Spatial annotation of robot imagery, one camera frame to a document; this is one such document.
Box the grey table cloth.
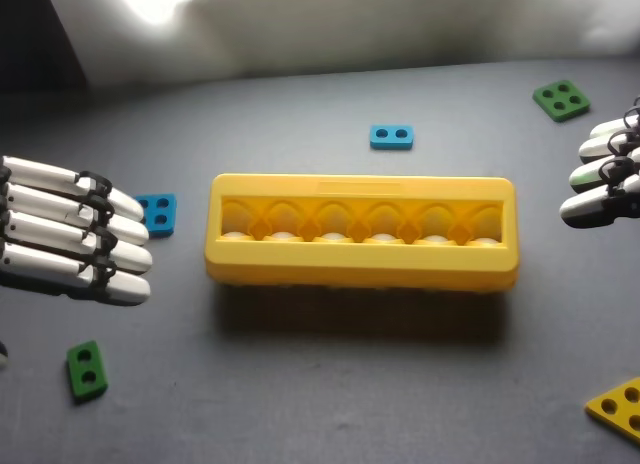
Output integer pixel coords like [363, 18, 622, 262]
[0, 56, 640, 464]

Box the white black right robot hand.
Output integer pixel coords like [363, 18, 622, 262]
[558, 97, 640, 230]

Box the yellow plastic egg carton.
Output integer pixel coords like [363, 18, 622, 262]
[203, 172, 519, 295]

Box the white curtain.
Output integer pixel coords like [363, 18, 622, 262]
[42, 0, 640, 90]

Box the blue four-hole block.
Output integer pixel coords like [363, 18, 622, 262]
[133, 192, 178, 239]

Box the green two-hole block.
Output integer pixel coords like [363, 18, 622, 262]
[66, 339, 110, 404]

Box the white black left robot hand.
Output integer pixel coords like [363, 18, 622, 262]
[0, 155, 153, 370]

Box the yellow triangular three-hole block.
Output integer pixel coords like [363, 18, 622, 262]
[583, 376, 640, 446]

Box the blue two-hole block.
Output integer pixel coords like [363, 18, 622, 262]
[369, 124, 415, 152]

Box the green four-hole block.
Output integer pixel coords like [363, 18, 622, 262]
[531, 79, 592, 124]

